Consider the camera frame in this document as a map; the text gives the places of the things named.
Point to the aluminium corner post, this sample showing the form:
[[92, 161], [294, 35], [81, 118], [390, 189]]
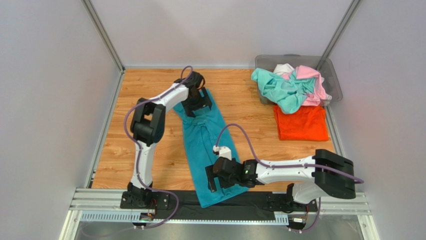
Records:
[[339, 31], [96, 20]]

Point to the right aluminium corner post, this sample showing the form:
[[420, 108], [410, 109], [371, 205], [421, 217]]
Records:
[[339, 31]]

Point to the pink t shirt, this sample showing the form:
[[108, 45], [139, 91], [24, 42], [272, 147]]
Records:
[[310, 82]]

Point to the folded orange t shirt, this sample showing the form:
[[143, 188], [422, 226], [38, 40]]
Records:
[[306, 124]]

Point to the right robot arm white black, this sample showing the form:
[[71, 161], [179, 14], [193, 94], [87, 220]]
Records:
[[324, 174]]

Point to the teal t shirt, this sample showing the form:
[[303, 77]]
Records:
[[200, 134]]

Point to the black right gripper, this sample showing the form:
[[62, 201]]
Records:
[[215, 170]]

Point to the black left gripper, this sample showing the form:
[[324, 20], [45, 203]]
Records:
[[205, 102]]

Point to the left aluminium corner post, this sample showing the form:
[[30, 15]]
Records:
[[96, 20]]

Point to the clear plastic bin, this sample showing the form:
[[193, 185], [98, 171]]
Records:
[[331, 83]]

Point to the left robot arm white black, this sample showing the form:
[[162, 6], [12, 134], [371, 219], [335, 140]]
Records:
[[147, 129]]

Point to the white t shirt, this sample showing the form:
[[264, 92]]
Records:
[[283, 69]]

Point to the mint green t shirt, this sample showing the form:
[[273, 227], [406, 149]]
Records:
[[278, 90]]

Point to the aluminium front frame rail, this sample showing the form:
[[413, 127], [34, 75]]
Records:
[[103, 205]]

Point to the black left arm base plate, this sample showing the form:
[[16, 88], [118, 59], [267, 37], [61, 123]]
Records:
[[144, 199]]

